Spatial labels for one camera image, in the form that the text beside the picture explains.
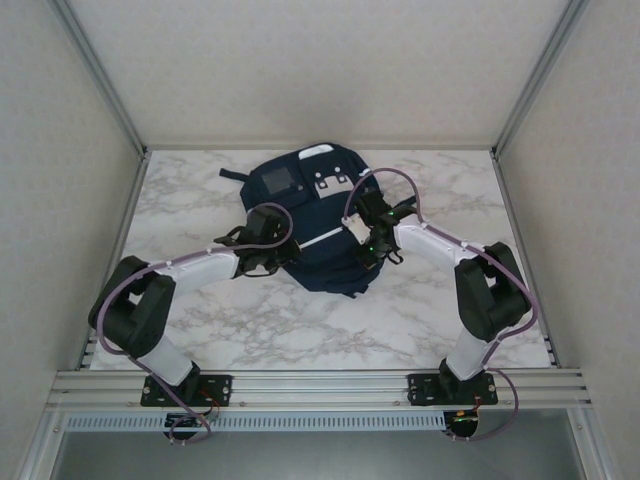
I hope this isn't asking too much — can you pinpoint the navy blue backpack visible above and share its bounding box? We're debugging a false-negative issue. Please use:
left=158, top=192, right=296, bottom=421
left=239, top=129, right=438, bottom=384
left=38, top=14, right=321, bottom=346
left=218, top=141, right=416, bottom=300

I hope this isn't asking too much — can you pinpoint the thin aluminium table edge bar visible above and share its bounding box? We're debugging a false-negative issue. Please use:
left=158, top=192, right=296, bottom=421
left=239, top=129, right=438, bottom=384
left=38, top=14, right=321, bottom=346
left=144, top=143, right=496, bottom=152

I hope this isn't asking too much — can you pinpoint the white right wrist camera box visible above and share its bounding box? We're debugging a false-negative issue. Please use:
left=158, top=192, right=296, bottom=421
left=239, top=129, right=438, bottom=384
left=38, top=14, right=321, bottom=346
left=341, top=213, right=372, bottom=246

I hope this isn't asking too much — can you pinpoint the aluminium table side rail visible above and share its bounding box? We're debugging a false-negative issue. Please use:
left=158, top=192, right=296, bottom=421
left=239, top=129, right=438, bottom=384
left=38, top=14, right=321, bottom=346
left=491, top=149, right=560, bottom=370
left=77, top=149, right=151, bottom=371

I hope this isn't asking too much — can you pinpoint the aluminium mounting rail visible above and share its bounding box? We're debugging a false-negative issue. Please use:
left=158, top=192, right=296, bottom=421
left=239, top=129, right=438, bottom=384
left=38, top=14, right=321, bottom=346
left=47, top=368, right=594, bottom=414

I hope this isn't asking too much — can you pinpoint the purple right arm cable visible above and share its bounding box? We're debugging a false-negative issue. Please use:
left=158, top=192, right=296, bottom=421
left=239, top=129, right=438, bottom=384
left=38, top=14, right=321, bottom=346
left=342, top=168, right=541, bottom=444

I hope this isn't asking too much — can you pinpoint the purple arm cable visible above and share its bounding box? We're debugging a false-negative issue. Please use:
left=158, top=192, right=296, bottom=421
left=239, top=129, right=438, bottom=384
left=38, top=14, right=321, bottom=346
left=342, top=168, right=541, bottom=444
left=97, top=202, right=296, bottom=446

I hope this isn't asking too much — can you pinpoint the white slotted cable duct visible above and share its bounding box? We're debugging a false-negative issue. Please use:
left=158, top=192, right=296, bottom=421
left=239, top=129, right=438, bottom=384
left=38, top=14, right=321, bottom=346
left=64, top=412, right=447, bottom=432

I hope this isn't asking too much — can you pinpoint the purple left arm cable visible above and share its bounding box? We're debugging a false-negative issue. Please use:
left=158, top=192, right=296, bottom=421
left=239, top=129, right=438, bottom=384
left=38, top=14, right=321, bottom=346
left=97, top=202, right=296, bottom=446

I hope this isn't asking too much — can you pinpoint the aluminium frame post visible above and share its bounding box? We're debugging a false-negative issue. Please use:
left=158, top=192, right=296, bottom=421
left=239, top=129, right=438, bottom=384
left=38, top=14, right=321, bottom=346
left=49, top=0, right=150, bottom=157
left=567, top=409, right=619, bottom=480
left=19, top=409, right=69, bottom=480
left=491, top=0, right=594, bottom=160

